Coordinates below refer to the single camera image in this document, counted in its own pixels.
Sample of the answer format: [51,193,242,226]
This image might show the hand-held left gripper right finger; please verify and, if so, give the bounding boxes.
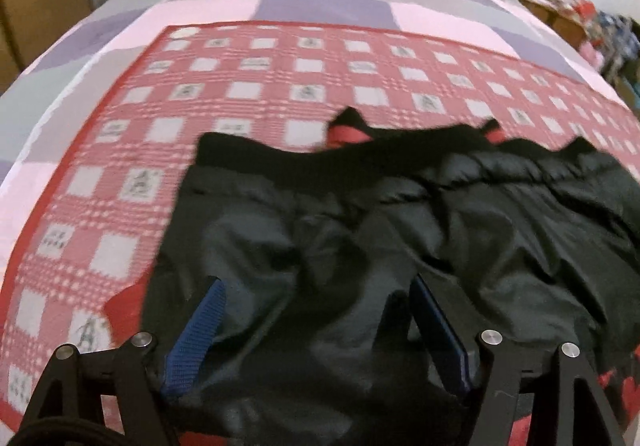
[409,273,628,446]

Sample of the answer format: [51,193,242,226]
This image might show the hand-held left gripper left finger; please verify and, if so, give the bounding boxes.
[10,278,228,446]

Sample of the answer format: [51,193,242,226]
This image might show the red jacket with black lining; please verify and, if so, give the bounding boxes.
[105,107,640,446]

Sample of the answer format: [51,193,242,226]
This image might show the red checked blanket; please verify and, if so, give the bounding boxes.
[0,23,640,446]

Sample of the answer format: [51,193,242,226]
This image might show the cluttered wooden side table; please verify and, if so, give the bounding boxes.
[485,0,640,92]

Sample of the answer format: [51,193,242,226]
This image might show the black cable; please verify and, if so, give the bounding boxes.
[10,418,121,446]

